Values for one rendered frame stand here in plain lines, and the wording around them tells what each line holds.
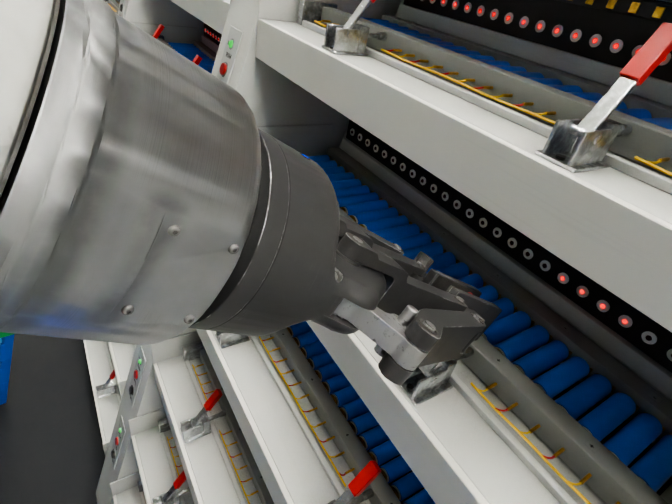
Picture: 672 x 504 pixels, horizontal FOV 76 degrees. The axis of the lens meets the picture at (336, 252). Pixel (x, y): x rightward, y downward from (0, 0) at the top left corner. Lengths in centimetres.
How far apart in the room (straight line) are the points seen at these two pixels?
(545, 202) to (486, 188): 4
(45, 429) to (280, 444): 97
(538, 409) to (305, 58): 39
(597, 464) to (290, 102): 54
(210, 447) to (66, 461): 67
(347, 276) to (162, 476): 81
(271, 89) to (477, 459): 51
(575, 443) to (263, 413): 33
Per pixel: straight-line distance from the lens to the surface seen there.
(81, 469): 135
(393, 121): 37
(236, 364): 59
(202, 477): 72
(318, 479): 52
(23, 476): 135
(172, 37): 131
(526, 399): 37
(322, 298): 15
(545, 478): 35
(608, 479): 36
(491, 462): 35
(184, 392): 80
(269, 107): 64
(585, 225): 28
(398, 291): 21
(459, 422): 36
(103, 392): 130
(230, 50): 65
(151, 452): 97
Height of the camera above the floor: 112
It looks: 24 degrees down
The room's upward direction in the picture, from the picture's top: 25 degrees clockwise
